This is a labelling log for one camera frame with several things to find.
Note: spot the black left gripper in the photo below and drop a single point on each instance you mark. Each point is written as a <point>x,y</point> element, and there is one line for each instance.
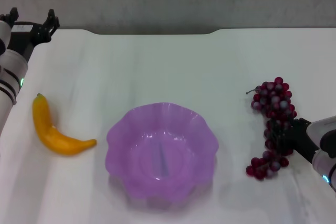
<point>22,39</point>

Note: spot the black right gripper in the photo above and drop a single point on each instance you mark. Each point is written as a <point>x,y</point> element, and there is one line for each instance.
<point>303,140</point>

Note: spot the dark red grape bunch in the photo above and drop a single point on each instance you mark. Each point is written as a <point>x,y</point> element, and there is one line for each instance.
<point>275,106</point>

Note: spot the yellow banana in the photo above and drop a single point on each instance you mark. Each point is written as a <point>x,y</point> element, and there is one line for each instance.
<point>50,132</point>

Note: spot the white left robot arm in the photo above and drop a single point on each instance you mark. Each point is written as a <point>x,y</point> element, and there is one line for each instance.
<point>10,77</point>

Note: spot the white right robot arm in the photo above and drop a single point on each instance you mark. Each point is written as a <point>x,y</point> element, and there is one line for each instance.
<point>325,142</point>

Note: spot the purple wavy plastic bowl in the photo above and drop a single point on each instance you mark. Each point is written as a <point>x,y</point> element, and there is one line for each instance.
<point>161,153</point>

